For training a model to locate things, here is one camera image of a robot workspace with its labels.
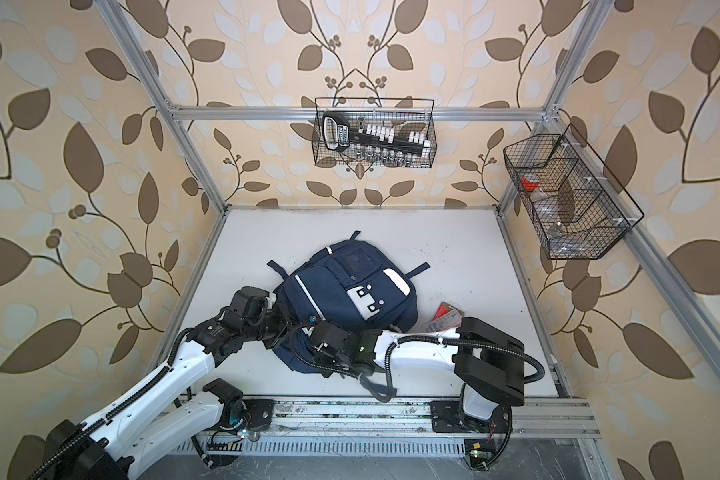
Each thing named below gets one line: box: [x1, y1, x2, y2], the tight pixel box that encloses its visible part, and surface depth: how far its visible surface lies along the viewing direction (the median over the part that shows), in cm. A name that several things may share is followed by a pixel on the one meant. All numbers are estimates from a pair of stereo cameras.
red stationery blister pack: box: [426, 301, 465, 333], surface depth 93 cm
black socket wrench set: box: [322, 111, 431, 157], surface depth 86 cm
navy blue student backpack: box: [266, 231, 431, 373], surface depth 91 cm
